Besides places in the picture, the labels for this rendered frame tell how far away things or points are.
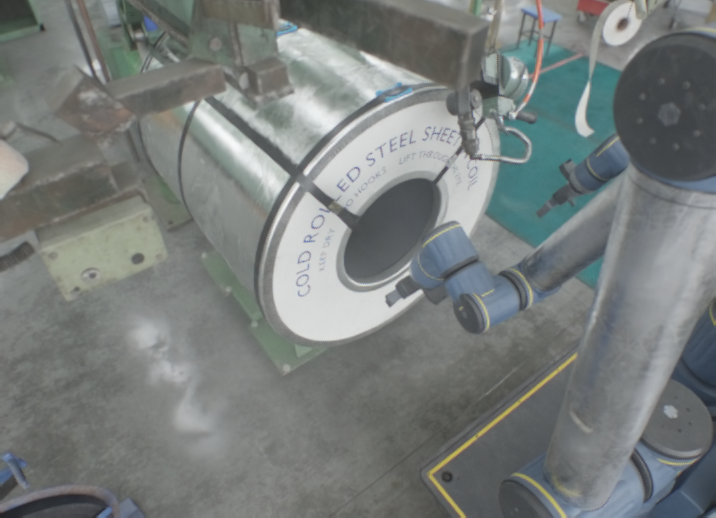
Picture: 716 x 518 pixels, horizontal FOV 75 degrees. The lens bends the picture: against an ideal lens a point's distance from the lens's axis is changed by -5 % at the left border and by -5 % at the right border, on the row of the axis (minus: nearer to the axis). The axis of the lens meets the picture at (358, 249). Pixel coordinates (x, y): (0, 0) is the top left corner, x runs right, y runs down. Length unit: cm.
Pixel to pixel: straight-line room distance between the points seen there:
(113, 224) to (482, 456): 149
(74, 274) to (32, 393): 197
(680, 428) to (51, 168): 128
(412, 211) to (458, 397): 90
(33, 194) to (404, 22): 58
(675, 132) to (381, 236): 180
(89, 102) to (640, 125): 72
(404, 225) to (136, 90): 158
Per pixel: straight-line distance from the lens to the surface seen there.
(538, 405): 208
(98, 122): 84
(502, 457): 194
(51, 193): 85
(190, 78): 86
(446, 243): 116
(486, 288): 115
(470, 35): 52
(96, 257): 89
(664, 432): 122
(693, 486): 150
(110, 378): 270
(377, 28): 58
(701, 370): 162
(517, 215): 335
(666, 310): 70
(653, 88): 57
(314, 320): 196
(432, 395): 240
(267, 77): 87
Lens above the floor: 210
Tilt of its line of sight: 45 degrees down
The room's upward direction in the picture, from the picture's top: straight up
